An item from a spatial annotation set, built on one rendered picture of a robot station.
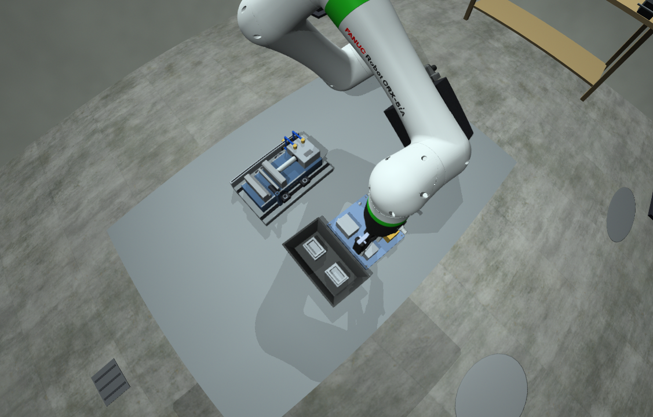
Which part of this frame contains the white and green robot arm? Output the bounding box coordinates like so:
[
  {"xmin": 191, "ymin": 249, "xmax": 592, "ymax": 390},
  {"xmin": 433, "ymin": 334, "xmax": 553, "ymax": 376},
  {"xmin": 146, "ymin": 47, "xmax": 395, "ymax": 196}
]
[{"xmin": 238, "ymin": 0, "xmax": 471, "ymax": 235}]

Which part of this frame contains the yellow rectangular block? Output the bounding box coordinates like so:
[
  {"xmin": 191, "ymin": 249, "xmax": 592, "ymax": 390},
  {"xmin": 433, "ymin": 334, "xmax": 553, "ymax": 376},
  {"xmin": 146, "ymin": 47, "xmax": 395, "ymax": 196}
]
[{"xmin": 383, "ymin": 231, "xmax": 400, "ymax": 243}]

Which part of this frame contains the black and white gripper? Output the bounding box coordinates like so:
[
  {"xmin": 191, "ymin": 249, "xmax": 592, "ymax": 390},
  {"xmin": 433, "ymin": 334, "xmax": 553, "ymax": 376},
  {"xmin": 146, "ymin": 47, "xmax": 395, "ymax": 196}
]
[{"xmin": 352, "ymin": 222, "xmax": 388, "ymax": 257}]

